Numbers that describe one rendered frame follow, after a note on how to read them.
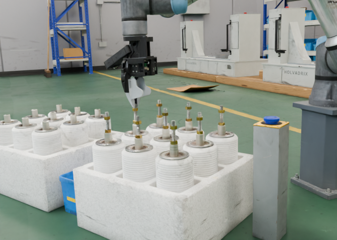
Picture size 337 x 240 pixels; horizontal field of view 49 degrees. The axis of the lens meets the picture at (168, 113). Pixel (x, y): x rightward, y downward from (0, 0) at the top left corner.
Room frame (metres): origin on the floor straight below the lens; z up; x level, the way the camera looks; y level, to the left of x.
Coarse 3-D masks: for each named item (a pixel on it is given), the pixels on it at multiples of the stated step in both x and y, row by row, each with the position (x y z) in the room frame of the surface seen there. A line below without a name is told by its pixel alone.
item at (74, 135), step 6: (66, 126) 1.29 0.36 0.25; (72, 126) 1.28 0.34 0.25; (78, 126) 1.29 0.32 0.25; (84, 126) 1.30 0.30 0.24; (66, 132) 1.28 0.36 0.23; (72, 132) 1.28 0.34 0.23; (78, 132) 1.28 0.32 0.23; (84, 132) 1.30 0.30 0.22; (66, 138) 1.28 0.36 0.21; (72, 138) 1.28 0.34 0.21; (78, 138) 1.28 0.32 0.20; (84, 138) 1.30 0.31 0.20; (66, 144) 1.28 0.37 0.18; (72, 144) 1.28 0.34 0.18; (78, 144) 1.28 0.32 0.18
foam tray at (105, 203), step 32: (96, 192) 0.96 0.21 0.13; (128, 192) 0.89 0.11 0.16; (160, 192) 0.83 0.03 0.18; (192, 192) 0.83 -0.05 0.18; (224, 192) 0.94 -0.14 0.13; (96, 224) 0.97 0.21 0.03; (128, 224) 0.89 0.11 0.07; (160, 224) 0.83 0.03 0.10; (192, 224) 0.81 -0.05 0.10; (224, 224) 0.93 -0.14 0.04
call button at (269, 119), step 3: (264, 117) 0.94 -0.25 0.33; (267, 117) 0.93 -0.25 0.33; (270, 117) 0.93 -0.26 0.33; (273, 117) 0.93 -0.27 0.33; (276, 117) 0.93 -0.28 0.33; (264, 120) 0.93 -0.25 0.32; (267, 120) 0.92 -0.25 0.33; (270, 120) 0.92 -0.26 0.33; (273, 120) 0.92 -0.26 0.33; (276, 120) 0.92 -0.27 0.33; (279, 120) 0.93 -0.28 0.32; (267, 123) 0.93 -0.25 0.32; (270, 123) 0.92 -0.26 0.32; (273, 123) 0.92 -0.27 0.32; (276, 123) 0.93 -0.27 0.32
